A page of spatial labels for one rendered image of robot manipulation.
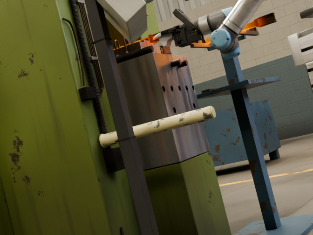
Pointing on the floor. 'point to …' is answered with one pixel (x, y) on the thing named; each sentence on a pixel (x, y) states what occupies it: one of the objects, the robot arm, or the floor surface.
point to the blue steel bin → (269, 126)
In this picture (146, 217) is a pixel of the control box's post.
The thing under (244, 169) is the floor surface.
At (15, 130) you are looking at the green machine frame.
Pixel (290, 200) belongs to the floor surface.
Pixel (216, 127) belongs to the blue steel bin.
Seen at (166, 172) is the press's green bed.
